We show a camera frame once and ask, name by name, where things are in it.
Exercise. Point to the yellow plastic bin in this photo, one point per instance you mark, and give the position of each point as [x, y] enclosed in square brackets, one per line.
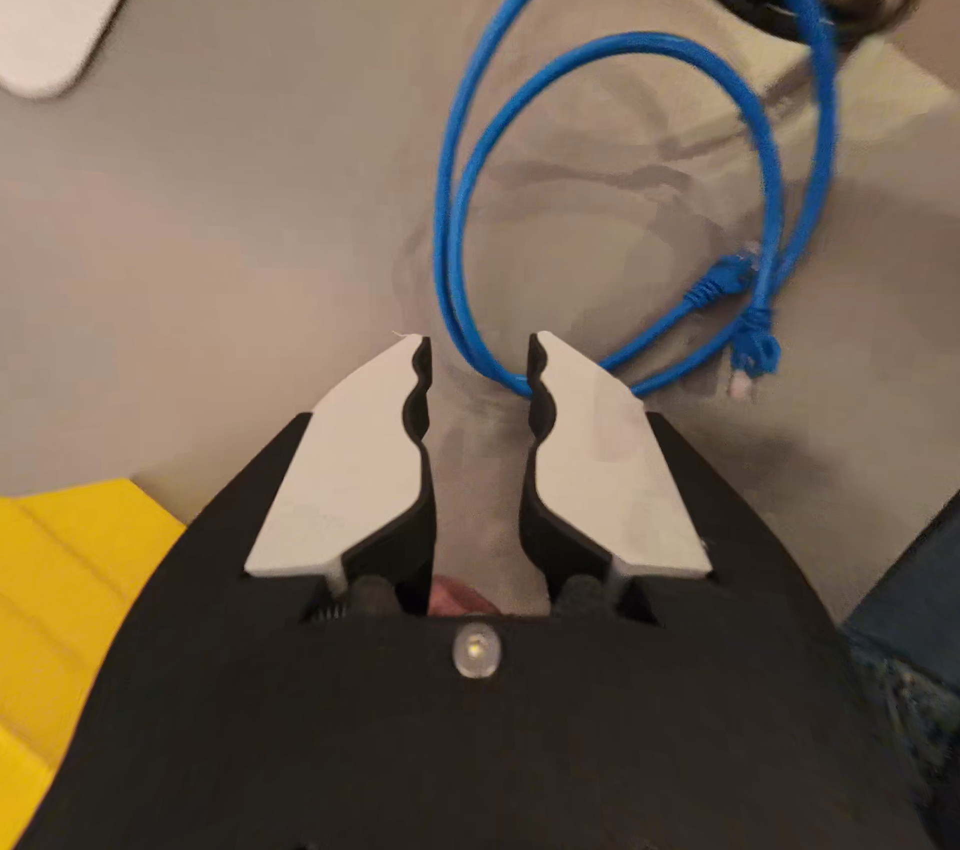
[67, 602]

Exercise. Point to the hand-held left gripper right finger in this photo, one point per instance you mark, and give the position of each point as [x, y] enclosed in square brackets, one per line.
[615, 482]

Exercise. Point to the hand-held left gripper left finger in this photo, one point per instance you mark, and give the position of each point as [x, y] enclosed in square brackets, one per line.
[352, 475]

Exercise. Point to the person's jeans leg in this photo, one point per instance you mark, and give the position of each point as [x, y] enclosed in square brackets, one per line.
[915, 610]

